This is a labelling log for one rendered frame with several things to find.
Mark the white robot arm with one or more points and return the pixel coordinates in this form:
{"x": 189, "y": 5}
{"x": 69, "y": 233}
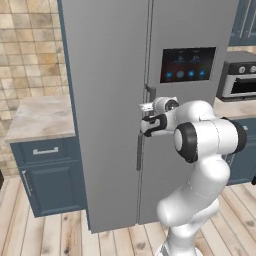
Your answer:
{"x": 203, "y": 173}

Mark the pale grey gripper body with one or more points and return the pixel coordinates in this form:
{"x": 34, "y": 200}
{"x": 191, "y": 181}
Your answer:
{"x": 146, "y": 107}

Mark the blue fridge side panel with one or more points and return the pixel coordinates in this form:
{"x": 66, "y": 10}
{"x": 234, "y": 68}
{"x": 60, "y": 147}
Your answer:
{"x": 71, "y": 100}

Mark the blue wall cupboards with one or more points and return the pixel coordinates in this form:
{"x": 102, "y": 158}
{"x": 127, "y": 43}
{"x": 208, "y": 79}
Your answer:
{"x": 245, "y": 21}

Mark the blue cupboard door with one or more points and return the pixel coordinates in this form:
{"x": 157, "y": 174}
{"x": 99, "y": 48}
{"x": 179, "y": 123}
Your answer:
{"x": 53, "y": 190}

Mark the blue base cupboards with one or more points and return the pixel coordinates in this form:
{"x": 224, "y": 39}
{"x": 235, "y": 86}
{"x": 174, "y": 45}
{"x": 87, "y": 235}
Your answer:
{"x": 243, "y": 166}

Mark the grey fridge door with screen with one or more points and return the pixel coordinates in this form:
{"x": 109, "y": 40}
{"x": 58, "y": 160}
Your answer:
{"x": 186, "y": 30}

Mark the blue drawer front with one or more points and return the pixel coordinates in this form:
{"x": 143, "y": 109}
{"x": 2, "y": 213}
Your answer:
{"x": 43, "y": 159}

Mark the silver and black toaster oven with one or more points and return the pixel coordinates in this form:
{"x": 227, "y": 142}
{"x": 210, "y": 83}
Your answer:
{"x": 238, "y": 78}

